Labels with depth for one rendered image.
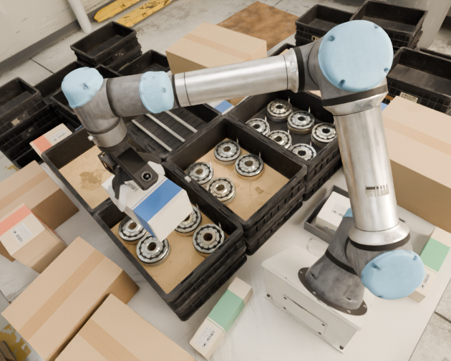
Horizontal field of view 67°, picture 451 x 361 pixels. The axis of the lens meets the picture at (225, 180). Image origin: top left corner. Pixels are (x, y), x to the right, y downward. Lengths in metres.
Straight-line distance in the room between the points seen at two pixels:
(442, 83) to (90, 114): 1.97
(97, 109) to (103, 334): 0.63
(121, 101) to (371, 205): 0.51
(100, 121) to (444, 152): 1.05
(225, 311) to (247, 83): 0.67
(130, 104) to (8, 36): 3.58
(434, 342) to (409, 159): 1.01
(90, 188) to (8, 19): 2.99
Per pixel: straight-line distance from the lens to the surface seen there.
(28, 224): 1.28
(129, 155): 0.78
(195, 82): 0.77
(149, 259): 1.10
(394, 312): 1.21
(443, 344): 2.00
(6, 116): 2.47
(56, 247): 1.32
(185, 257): 1.11
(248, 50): 1.71
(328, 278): 0.90
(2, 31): 4.18
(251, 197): 1.18
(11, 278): 1.52
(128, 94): 0.67
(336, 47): 0.63
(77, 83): 0.68
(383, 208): 0.72
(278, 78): 0.77
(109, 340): 1.06
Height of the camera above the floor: 1.81
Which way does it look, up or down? 52 degrees down
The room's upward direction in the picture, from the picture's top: 11 degrees counter-clockwise
